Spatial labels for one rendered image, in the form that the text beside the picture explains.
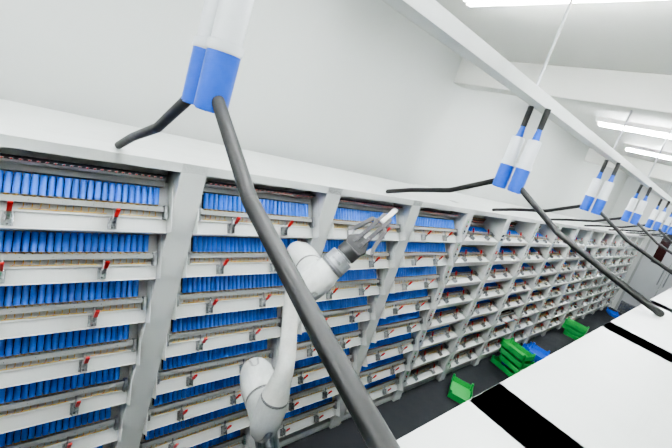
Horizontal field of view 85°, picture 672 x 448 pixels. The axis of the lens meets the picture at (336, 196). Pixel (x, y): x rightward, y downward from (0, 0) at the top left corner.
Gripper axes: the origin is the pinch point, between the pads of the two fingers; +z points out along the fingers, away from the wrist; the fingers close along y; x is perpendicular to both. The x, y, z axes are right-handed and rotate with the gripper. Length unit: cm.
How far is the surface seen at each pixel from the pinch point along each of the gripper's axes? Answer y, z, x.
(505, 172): -15, 59, 38
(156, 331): 30, -96, 26
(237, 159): 13, -24, -72
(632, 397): -57, 0, -50
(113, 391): 25, -125, 31
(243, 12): 34, -7, -73
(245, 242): 39, -49, 37
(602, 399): -51, -5, -55
